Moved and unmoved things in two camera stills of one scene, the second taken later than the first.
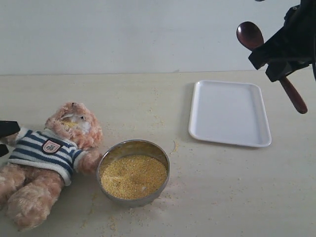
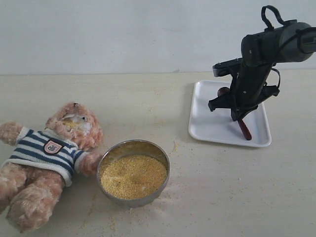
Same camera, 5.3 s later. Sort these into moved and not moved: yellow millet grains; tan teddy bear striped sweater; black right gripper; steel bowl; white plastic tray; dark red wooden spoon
Moved: black right gripper; dark red wooden spoon
Not moved: steel bowl; white plastic tray; tan teddy bear striped sweater; yellow millet grains
